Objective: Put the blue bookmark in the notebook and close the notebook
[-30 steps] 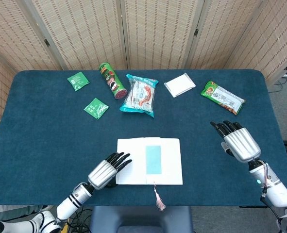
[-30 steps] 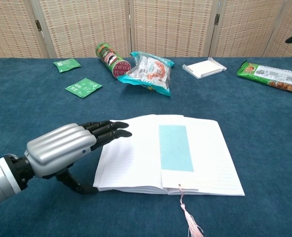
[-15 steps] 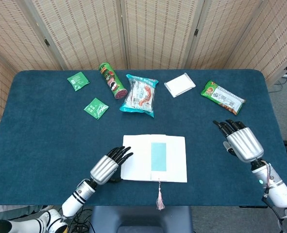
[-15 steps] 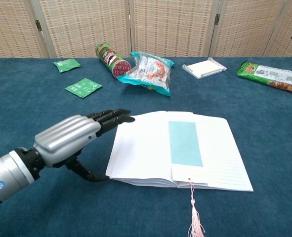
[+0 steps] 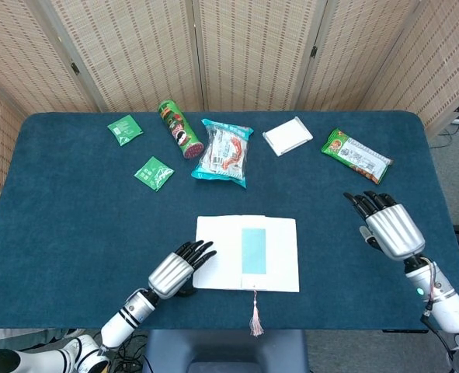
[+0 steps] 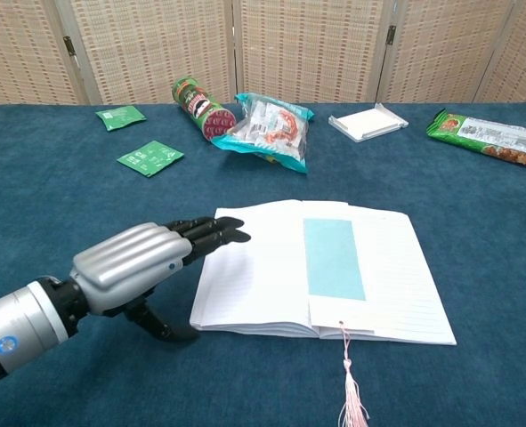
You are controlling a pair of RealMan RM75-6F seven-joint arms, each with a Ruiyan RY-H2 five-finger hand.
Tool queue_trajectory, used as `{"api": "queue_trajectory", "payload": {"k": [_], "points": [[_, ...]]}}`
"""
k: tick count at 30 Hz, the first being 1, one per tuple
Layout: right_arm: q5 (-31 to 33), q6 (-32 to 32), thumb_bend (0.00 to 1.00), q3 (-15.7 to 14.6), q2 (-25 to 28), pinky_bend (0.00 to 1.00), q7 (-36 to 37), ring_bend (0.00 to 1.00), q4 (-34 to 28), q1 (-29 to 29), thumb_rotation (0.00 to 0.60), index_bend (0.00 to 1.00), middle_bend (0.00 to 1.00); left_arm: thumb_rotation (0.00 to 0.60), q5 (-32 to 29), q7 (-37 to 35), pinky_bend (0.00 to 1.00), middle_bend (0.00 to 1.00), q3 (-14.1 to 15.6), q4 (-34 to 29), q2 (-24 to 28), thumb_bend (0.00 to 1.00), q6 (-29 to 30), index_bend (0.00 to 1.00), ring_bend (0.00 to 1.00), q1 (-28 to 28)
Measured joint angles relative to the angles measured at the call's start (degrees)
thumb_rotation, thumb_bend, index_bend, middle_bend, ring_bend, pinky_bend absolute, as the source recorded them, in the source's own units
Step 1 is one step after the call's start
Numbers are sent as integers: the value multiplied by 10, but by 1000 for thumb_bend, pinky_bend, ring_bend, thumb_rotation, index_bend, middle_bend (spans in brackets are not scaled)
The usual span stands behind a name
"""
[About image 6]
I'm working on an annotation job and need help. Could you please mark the green long snack packet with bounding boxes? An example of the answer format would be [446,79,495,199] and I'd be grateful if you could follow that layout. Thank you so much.
[425,109,526,169]

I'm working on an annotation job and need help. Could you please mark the white lined notebook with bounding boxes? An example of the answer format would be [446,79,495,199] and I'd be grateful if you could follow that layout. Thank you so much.
[189,199,457,347]

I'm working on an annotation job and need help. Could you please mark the woven bamboo folding screen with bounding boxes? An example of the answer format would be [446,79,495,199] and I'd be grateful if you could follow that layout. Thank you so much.
[0,0,526,112]

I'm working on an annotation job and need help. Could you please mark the white plastic tray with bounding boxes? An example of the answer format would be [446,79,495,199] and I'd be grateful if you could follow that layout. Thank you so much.
[328,102,409,143]

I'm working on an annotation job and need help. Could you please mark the green Pringles can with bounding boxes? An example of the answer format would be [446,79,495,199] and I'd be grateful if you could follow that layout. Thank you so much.
[171,76,238,143]

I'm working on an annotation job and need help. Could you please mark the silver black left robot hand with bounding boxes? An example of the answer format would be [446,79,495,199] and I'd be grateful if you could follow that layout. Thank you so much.
[69,216,252,343]

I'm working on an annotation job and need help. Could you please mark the teal cream bookmark pink tassel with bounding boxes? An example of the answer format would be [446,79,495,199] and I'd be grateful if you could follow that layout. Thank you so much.
[302,217,377,427]

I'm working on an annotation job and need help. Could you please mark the teal clear snack bag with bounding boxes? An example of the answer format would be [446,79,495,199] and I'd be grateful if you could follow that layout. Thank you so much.
[211,92,316,174]

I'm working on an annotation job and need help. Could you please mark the dark blue table cloth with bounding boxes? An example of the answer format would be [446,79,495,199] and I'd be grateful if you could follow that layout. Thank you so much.
[0,102,526,427]

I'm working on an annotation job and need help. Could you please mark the green tea sachet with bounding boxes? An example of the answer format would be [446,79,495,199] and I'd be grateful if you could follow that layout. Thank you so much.
[95,105,148,133]
[116,140,185,179]

